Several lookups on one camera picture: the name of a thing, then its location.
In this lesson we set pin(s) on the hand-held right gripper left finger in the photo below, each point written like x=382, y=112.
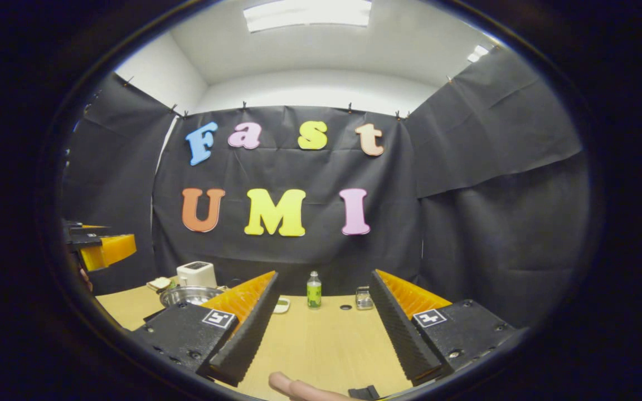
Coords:
x=249, y=328

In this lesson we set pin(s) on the small ceiling light panel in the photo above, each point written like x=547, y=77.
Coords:
x=477, y=53

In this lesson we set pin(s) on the green label drink bottle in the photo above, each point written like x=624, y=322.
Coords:
x=314, y=295

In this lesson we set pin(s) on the small rectangular plate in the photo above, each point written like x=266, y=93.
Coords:
x=160, y=288

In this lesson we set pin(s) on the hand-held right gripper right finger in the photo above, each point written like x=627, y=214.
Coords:
x=399, y=334

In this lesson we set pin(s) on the sandwich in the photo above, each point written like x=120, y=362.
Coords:
x=160, y=283

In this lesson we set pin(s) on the stainless steel pot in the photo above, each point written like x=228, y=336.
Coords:
x=187, y=295

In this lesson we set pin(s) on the black backdrop cloth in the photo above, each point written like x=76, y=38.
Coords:
x=466, y=223

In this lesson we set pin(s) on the white divided dish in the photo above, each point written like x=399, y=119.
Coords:
x=282, y=306

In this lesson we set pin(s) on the large ceiling light panel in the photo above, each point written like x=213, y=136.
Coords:
x=307, y=14

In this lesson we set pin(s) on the white toaster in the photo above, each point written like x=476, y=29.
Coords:
x=195, y=275

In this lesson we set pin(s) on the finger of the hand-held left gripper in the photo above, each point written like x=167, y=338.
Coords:
x=112, y=250

